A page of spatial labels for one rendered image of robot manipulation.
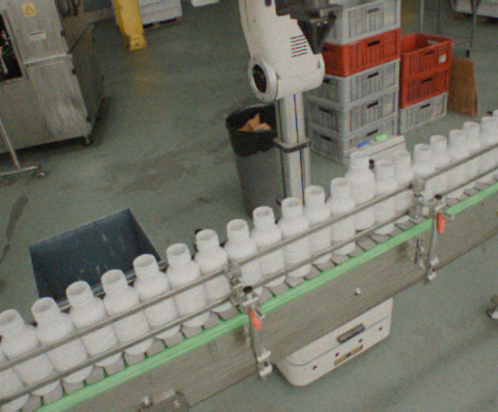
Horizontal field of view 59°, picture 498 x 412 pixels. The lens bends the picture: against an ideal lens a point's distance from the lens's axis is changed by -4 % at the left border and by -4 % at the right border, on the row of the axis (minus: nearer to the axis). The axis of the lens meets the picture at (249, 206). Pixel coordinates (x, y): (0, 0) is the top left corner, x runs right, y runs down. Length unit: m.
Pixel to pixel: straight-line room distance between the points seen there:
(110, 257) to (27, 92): 3.17
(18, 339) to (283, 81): 1.05
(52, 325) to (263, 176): 2.01
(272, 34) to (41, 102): 3.30
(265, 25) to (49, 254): 0.91
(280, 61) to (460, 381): 1.42
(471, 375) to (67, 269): 1.59
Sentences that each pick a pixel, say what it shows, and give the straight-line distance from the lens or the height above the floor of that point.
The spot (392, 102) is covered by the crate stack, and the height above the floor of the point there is 0.34.
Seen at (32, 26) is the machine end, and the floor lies 1.16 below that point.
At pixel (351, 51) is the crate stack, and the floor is 0.83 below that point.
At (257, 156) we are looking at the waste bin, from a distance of 2.57.
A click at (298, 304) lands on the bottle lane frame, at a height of 0.96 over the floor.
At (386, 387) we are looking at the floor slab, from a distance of 1.99.
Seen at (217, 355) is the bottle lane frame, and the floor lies 0.93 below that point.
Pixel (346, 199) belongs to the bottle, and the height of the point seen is 1.13.
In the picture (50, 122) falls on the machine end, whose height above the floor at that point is 0.32.
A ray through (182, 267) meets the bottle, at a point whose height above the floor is 1.14.
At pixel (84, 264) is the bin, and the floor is 0.82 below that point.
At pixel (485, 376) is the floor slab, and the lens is 2.11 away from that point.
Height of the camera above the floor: 1.63
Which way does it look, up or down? 32 degrees down
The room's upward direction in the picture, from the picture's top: 8 degrees counter-clockwise
